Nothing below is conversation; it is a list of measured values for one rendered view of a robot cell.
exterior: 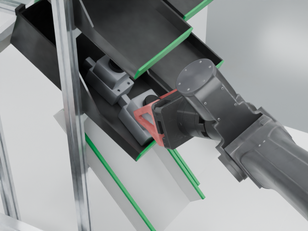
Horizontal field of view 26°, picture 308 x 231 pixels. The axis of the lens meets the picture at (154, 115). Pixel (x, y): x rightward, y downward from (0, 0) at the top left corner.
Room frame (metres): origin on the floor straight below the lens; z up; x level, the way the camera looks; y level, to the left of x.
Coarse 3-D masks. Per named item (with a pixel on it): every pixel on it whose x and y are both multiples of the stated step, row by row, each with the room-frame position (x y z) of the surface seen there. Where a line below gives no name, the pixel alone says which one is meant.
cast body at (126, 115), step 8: (144, 96) 0.79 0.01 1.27; (152, 96) 0.78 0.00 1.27; (120, 104) 0.81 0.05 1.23; (128, 104) 0.78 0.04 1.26; (136, 104) 0.77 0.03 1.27; (144, 104) 0.77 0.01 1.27; (120, 112) 0.79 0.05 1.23; (128, 112) 0.78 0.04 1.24; (128, 120) 0.78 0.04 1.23; (136, 120) 0.76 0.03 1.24; (152, 120) 0.75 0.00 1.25; (128, 128) 0.77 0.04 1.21; (136, 128) 0.76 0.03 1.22; (144, 128) 0.75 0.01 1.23; (136, 136) 0.76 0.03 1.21; (144, 136) 0.75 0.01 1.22; (144, 144) 0.76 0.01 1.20
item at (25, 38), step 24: (24, 24) 0.85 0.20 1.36; (48, 24) 0.93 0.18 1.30; (24, 48) 0.86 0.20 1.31; (48, 48) 0.83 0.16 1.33; (96, 48) 0.91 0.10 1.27; (48, 72) 0.83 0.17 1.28; (144, 72) 0.88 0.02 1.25; (96, 96) 0.82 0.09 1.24; (96, 120) 0.77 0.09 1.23; (120, 120) 0.79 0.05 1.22; (120, 144) 0.75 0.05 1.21
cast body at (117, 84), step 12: (108, 60) 0.83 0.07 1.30; (96, 72) 0.83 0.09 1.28; (108, 72) 0.81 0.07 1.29; (120, 72) 0.82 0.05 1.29; (96, 84) 0.83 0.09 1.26; (108, 84) 0.81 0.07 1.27; (120, 84) 0.83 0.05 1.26; (132, 84) 0.83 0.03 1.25; (108, 96) 0.81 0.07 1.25; (120, 96) 0.81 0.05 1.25
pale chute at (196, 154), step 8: (184, 144) 0.92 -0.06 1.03; (192, 144) 0.93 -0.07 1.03; (200, 144) 0.94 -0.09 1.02; (208, 144) 0.95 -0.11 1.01; (216, 144) 0.96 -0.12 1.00; (176, 152) 0.87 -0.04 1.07; (184, 152) 0.91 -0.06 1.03; (192, 152) 0.92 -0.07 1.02; (200, 152) 0.93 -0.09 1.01; (208, 152) 0.94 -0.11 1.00; (216, 152) 0.95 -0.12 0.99; (184, 160) 0.90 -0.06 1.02; (192, 160) 0.91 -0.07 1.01; (200, 160) 0.91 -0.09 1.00; (208, 160) 0.92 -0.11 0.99; (192, 168) 0.89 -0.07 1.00; (200, 168) 0.90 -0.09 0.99; (192, 176) 0.84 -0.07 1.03
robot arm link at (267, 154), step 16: (256, 128) 0.60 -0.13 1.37; (272, 128) 0.56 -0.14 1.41; (240, 144) 0.59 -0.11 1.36; (256, 144) 0.55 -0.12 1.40; (272, 144) 0.52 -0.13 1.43; (288, 144) 0.49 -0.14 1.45; (240, 160) 0.55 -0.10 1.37; (256, 160) 0.51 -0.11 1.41; (272, 160) 0.47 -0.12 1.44; (288, 160) 0.45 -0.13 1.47; (304, 160) 0.43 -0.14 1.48; (256, 176) 0.53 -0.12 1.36; (272, 176) 0.45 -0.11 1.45; (288, 176) 0.42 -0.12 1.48; (304, 176) 0.40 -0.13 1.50; (288, 192) 0.40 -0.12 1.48; (304, 192) 0.38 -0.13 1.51; (304, 208) 0.35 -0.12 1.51
